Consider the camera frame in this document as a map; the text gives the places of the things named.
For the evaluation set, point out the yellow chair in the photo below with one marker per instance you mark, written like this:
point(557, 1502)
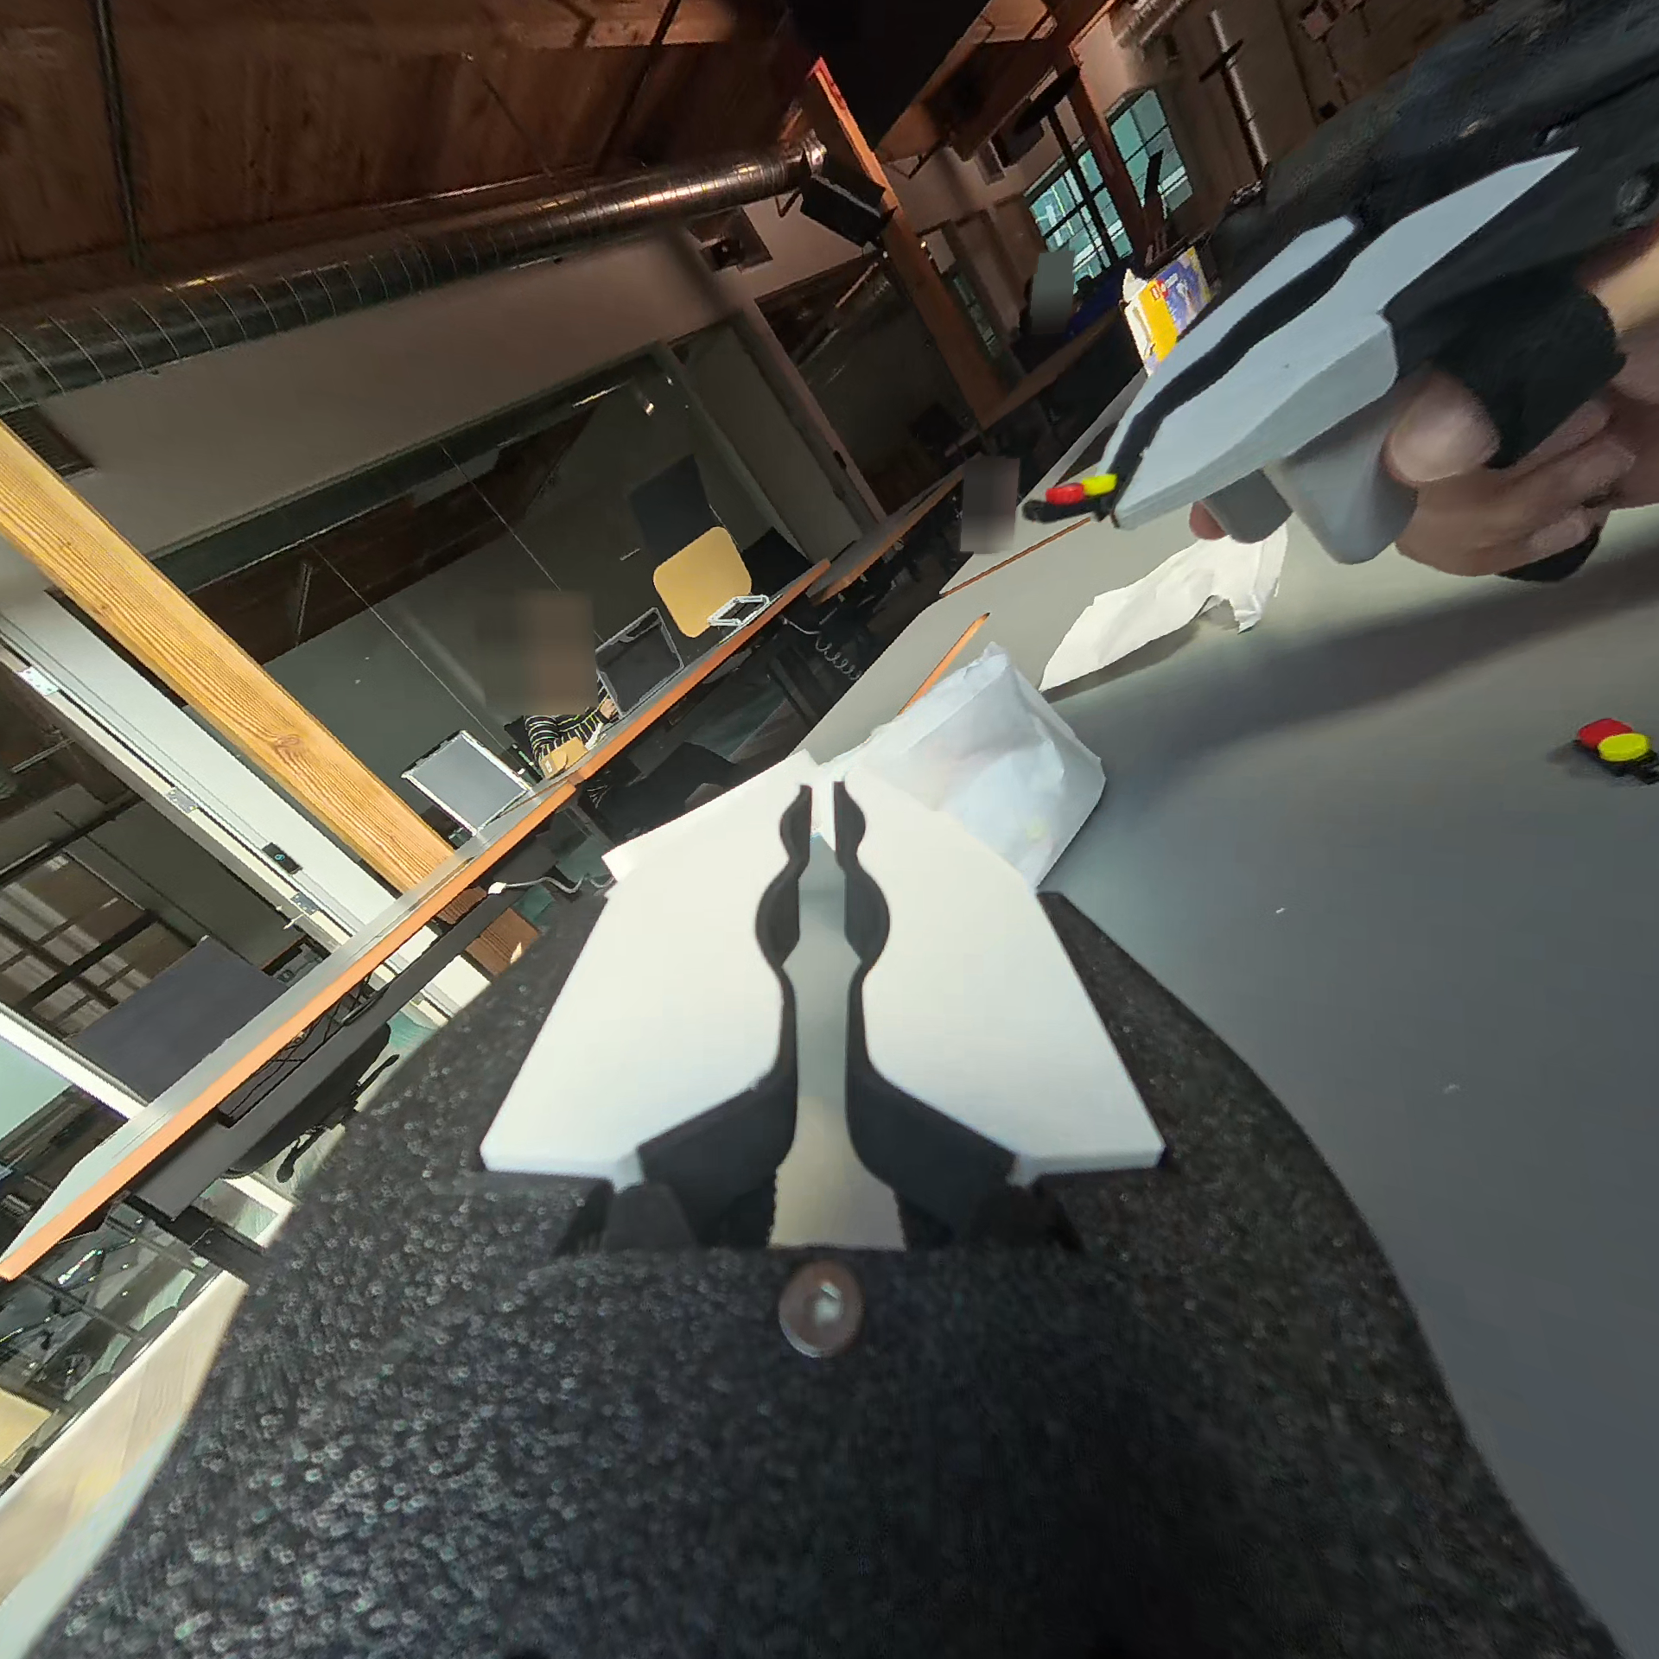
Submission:
point(699, 584)

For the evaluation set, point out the dark wooden pillar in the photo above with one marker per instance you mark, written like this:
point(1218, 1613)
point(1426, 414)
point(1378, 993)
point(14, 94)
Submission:
point(906, 246)

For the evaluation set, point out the light wooden beam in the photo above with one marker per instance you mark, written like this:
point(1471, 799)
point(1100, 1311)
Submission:
point(193, 675)

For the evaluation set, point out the silver laptop stand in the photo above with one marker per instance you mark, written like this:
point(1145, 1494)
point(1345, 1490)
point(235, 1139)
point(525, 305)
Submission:
point(738, 610)

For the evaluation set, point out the white yellow lego box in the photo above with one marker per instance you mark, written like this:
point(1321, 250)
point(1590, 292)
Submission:
point(1165, 305)

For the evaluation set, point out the black ceiling speaker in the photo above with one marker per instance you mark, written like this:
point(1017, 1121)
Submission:
point(841, 209)

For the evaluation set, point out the long desk orange edge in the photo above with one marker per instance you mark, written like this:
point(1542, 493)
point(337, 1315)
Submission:
point(389, 934)

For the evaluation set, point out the crumpled white paper bag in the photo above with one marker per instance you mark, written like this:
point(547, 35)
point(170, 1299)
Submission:
point(985, 766)

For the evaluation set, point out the metal air duct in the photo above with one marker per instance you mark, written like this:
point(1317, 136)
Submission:
point(389, 246)

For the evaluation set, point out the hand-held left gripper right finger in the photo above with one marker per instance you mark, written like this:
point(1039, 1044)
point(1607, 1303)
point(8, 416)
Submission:
point(1011, 1024)

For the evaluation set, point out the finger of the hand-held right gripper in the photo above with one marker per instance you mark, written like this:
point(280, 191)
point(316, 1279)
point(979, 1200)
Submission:
point(1270, 402)
point(1321, 246)

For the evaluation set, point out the silver framed monitor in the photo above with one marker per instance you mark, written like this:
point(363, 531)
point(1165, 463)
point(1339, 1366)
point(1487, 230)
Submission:
point(466, 779)

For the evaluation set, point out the person's right hand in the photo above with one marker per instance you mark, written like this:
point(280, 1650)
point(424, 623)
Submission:
point(1554, 507)

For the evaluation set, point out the flat white paper bag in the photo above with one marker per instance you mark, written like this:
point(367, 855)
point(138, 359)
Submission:
point(1139, 610)

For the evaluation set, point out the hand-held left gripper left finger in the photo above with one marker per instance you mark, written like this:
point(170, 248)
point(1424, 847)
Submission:
point(647, 1024)

